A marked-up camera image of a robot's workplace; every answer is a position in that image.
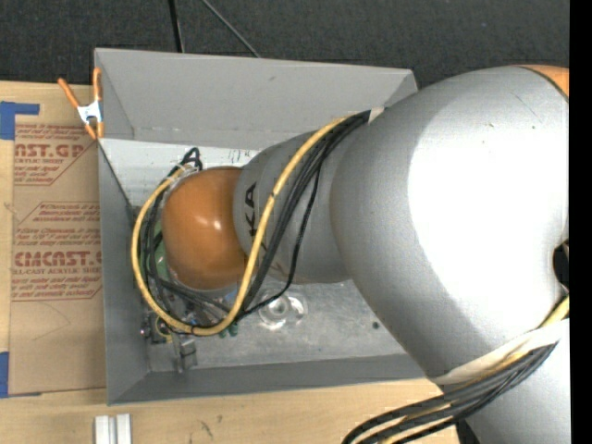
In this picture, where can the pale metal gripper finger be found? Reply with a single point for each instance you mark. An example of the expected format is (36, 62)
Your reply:
(187, 352)
(155, 330)

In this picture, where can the clear glass thing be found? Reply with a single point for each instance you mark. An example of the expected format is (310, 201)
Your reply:
(279, 313)

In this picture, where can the brown cardboard board red print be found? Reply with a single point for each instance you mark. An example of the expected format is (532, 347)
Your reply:
(55, 340)

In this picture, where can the grey metal bin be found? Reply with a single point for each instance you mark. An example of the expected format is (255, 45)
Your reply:
(231, 90)

